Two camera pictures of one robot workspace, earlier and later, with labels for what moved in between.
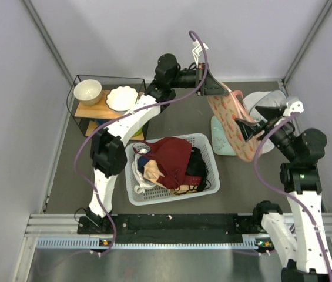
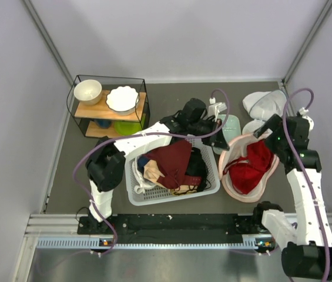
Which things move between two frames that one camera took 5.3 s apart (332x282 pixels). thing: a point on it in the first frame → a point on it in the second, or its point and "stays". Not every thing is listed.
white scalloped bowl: [122, 98] stays
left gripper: [211, 87] → [217, 140]
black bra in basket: [197, 167] stays
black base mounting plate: [175, 224] stays
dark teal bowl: [100, 121] stays
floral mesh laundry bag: [227, 107] → [235, 150]
